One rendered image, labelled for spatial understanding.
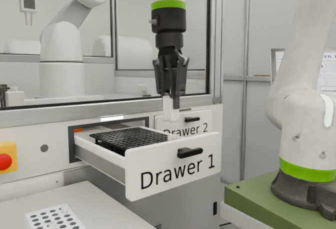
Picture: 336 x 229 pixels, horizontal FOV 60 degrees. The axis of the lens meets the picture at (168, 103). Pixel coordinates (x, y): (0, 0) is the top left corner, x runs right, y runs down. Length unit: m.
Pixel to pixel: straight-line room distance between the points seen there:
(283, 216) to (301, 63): 0.39
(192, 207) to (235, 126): 1.56
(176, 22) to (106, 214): 0.50
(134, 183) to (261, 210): 0.29
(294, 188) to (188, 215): 0.66
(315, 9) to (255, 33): 1.76
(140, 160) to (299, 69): 0.48
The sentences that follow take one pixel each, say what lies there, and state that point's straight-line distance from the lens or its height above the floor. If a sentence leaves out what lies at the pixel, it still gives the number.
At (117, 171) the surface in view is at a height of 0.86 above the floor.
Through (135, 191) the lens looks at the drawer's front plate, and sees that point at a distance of 0.65.
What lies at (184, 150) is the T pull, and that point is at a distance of 0.68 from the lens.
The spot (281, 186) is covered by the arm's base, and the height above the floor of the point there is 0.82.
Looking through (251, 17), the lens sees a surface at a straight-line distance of 2.66.
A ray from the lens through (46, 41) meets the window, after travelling 0.90.
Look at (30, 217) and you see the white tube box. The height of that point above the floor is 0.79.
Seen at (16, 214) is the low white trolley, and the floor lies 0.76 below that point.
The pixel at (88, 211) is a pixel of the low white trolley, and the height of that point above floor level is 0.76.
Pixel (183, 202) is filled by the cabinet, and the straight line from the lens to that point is 1.26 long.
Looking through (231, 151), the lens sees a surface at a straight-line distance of 2.85.
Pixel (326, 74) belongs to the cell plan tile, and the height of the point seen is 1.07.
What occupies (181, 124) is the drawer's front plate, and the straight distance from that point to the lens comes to 1.12.
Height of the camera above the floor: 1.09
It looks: 7 degrees down
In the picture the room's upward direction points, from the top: straight up
